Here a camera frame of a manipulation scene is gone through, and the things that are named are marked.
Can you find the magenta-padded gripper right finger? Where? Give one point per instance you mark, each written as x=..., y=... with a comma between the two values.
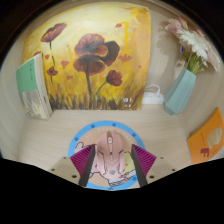
x=145, y=160

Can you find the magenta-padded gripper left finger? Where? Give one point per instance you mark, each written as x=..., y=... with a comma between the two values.
x=81, y=160

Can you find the white power strip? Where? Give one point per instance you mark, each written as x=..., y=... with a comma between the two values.
x=153, y=99

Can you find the round blue-rimmed cartoon mouse pad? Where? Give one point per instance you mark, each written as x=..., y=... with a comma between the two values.
x=86, y=131

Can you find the yellow poppy flower painting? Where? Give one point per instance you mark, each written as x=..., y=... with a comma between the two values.
x=100, y=56

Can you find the pale teal faceted vase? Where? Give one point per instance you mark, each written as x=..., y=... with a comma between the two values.
x=180, y=93

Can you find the orange book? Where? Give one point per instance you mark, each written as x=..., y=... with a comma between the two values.
x=208, y=140

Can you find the green and white book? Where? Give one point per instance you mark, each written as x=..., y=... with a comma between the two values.
x=33, y=90

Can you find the pink computer mouse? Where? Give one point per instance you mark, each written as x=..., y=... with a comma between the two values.
x=110, y=155

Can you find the white and pink flower bouquet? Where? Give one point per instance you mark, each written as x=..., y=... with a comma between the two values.
x=196, y=43

